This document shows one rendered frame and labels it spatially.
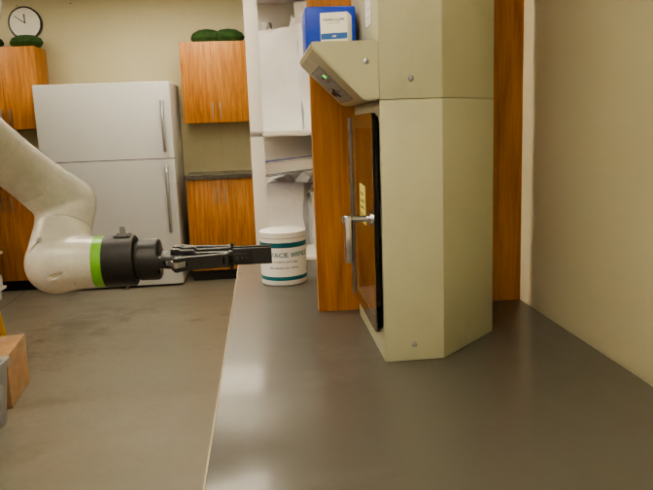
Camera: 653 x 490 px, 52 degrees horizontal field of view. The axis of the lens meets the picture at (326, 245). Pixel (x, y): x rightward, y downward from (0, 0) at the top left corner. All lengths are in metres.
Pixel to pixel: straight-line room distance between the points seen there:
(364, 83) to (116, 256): 0.52
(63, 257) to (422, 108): 0.67
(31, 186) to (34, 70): 5.46
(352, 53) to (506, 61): 0.55
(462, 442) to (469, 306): 0.43
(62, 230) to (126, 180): 4.91
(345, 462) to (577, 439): 0.32
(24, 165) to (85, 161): 4.99
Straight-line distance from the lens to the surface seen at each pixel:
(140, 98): 6.14
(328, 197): 1.55
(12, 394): 3.91
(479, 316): 1.39
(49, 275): 1.25
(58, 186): 1.29
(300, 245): 1.87
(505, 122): 1.64
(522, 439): 0.99
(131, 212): 6.20
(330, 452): 0.95
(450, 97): 1.24
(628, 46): 1.32
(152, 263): 1.22
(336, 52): 1.18
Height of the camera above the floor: 1.37
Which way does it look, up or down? 10 degrees down
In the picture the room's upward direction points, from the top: 2 degrees counter-clockwise
